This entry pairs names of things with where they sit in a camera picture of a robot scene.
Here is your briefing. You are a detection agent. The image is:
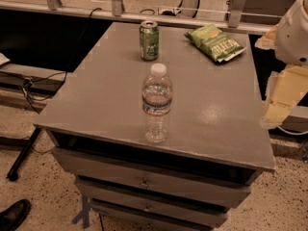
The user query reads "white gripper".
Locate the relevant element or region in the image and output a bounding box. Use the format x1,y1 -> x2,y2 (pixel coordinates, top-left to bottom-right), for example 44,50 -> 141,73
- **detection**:
255,0 -> 308,124

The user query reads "green soda can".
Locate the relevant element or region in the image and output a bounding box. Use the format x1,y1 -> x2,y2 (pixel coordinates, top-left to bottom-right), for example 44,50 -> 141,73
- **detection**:
140,20 -> 159,61

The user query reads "green chip bag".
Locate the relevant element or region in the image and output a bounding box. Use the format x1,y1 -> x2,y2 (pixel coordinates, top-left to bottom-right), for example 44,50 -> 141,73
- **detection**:
185,24 -> 245,63

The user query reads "clear plastic water bottle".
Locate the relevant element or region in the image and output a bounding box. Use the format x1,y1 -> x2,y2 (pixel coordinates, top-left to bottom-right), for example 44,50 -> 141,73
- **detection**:
141,63 -> 173,142

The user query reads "grey drawer cabinet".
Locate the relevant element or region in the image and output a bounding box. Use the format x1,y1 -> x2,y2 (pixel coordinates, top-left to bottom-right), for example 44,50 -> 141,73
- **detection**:
36,23 -> 274,231

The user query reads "middle drawer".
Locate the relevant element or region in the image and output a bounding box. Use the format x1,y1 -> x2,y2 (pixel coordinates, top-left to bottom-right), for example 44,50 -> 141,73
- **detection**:
74,177 -> 229,228

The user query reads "drawer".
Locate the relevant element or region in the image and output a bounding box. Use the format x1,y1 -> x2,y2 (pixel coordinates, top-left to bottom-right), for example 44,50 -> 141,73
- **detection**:
90,199 -> 213,231
52,147 -> 250,208
74,177 -> 229,228

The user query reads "bottom drawer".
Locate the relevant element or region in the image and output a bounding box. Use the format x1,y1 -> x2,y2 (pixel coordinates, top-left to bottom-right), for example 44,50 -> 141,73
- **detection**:
90,199 -> 213,231

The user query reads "top drawer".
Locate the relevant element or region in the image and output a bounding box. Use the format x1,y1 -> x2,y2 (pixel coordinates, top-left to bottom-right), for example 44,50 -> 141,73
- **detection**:
52,147 -> 250,208

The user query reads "blue tape cross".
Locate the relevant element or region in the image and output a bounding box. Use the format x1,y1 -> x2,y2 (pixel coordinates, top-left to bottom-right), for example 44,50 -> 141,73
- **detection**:
71,195 -> 90,229

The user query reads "black metal stand leg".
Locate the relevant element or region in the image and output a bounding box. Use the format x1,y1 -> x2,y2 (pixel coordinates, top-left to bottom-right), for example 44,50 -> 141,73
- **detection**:
7,128 -> 40,182

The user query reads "black shoe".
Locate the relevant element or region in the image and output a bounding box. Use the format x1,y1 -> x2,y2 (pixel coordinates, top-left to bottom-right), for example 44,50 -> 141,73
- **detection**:
0,199 -> 32,231

